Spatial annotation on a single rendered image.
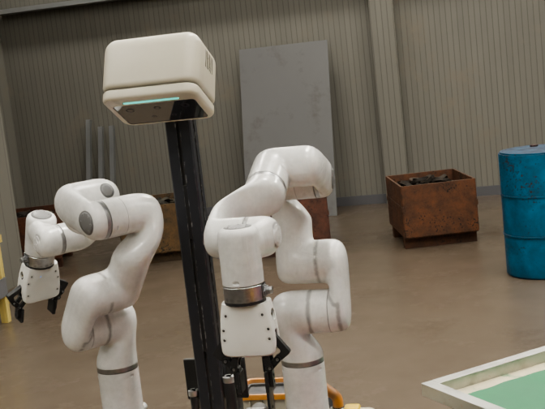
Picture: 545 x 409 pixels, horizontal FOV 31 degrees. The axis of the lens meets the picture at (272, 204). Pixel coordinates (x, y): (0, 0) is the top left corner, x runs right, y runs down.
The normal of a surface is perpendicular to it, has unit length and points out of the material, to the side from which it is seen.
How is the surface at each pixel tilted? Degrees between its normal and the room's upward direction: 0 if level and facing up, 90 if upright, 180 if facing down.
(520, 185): 90
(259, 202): 109
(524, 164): 90
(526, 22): 90
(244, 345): 96
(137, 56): 63
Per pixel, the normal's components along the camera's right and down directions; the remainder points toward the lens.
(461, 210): 0.04, 0.14
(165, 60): -0.25, -0.29
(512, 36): -0.22, 0.16
